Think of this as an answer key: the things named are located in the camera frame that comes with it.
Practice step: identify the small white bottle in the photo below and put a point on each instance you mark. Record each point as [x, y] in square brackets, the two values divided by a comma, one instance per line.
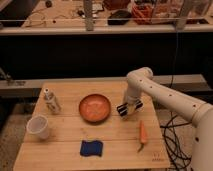
[51, 101]

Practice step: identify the black bag on bench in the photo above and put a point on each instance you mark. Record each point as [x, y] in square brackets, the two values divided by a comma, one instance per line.
[120, 17]

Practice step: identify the blue folded cloth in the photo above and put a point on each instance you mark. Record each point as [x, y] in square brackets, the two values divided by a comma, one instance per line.
[91, 148]

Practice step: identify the orange crate on bench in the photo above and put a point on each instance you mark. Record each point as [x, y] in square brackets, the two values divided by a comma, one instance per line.
[142, 14]

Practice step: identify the orange carrot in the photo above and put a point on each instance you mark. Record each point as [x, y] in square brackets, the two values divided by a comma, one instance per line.
[143, 136]

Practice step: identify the orange ceramic bowl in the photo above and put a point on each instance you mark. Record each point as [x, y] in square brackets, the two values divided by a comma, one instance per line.
[94, 108]

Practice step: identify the grey metal post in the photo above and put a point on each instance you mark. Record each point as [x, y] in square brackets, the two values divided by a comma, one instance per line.
[87, 4]

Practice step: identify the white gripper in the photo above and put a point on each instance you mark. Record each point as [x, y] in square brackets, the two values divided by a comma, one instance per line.
[131, 108]

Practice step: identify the white ceramic cup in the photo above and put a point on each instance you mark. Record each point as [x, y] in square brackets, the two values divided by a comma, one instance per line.
[38, 126]

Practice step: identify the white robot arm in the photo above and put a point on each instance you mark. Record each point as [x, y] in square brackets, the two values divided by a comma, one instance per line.
[198, 112]

